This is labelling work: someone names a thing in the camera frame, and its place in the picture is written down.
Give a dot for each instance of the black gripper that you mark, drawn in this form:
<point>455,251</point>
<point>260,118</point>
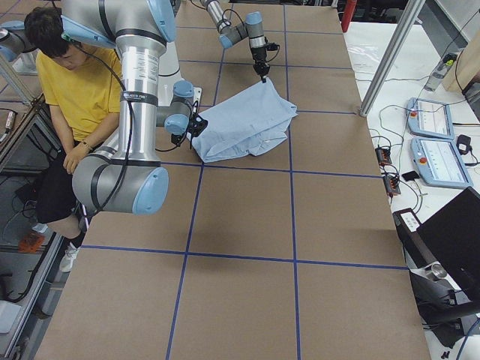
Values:
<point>195,126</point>
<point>259,56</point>

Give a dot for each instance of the light blue striped shirt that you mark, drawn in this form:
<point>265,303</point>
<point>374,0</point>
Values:
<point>252,122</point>

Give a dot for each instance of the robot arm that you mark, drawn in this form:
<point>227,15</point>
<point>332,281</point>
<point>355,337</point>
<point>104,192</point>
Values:
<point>251,28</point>
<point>125,173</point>

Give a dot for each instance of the red cylinder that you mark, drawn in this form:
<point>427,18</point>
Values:
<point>348,12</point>

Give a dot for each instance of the person in yellow shirt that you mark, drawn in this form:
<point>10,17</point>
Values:
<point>80,86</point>

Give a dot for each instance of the upper teach pendant tablet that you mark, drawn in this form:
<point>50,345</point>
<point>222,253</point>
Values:
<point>429,118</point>

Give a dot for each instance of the teach pendant tablet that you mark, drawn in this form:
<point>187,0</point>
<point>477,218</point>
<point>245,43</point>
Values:
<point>429,118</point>
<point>439,163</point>

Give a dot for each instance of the clear water bottle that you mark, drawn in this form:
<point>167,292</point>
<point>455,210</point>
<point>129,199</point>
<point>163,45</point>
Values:
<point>440,71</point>

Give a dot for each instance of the black smartphone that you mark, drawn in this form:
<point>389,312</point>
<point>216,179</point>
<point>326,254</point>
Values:
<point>410,176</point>

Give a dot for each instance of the lower teach pendant tablet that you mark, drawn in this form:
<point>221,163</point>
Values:
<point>439,163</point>

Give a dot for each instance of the orange device on floor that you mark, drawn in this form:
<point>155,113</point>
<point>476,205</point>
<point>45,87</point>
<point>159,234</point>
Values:
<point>30,243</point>

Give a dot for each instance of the black power adapter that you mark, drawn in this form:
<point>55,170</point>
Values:
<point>463,144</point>

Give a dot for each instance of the black laptop monitor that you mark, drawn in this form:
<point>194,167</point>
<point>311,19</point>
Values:
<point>450,237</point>

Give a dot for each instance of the metal cup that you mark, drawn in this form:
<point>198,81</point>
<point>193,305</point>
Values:
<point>437,272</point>

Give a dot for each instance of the aluminium frame post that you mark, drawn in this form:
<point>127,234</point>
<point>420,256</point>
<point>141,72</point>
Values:
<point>403,27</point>

